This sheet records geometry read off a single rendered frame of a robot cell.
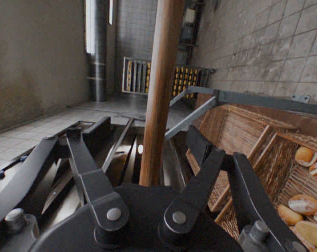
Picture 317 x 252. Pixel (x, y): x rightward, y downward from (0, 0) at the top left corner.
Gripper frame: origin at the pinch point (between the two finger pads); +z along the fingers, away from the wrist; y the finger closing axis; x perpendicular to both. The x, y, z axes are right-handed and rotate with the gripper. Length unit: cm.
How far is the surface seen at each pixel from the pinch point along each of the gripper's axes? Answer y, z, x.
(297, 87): 120, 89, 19
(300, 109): 62, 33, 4
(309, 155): 55, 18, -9
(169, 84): 1.7, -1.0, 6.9
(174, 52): 1.8, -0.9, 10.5
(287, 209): 55, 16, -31
